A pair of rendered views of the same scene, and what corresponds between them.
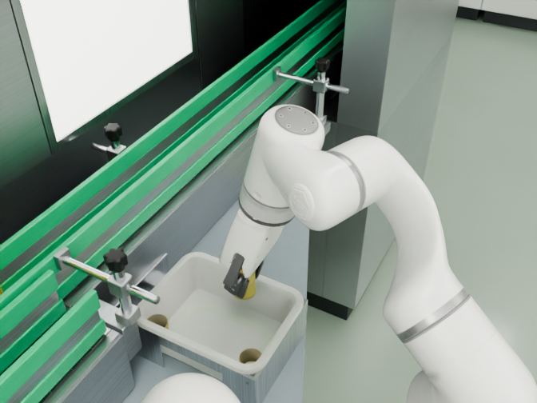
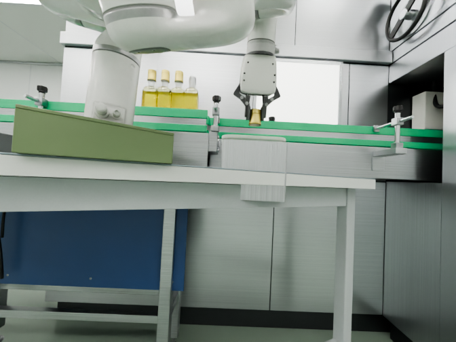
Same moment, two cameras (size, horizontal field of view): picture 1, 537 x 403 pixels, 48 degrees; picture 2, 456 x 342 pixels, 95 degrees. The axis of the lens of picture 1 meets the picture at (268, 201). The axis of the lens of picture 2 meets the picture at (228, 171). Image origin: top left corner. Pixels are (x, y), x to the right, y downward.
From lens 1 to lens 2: 0.96 m
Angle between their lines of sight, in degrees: 69
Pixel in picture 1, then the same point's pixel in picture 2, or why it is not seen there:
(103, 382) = (193, 145)
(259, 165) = not seen: hidden behind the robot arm
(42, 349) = (179, 110)
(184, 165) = (291, 132)
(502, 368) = not seen: outside the picture
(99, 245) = (235, 131)
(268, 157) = not seen: hidden behind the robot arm
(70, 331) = (191, 115)
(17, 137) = (241, 112)
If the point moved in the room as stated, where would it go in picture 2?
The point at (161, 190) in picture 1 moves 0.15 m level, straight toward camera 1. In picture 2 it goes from (274, 134) to (249, 126)
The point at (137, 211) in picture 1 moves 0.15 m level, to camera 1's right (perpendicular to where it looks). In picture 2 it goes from (258, 132) to (285, 125)
